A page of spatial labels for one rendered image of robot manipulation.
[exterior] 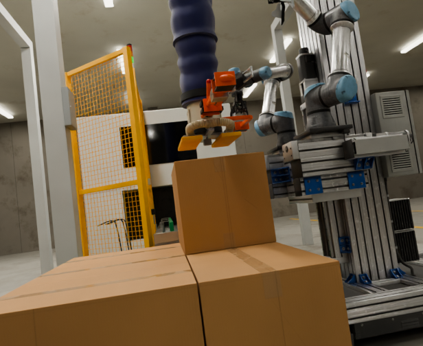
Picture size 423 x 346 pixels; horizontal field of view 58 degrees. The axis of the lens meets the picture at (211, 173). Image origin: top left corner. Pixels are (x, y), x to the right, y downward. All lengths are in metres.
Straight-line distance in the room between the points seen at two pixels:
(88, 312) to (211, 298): 0.31
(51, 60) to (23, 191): 9.70
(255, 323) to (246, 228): 0.65
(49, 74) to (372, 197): 2.45
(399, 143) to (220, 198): 0.89
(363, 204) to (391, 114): 0.52
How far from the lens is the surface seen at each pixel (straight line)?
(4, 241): 12.94
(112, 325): 1.07
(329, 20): 2.17
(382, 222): 2.27
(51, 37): 3.36
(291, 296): 1.10
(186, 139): 1.79
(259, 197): 1.67
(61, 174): 3.06
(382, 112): 2.29
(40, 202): 5.34
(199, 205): 1.63
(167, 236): 2.28
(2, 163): 13.05
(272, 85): 2.70
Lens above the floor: 0.75
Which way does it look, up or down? 4 degrees up
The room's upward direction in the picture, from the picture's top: 7 degrees counter-clockwise
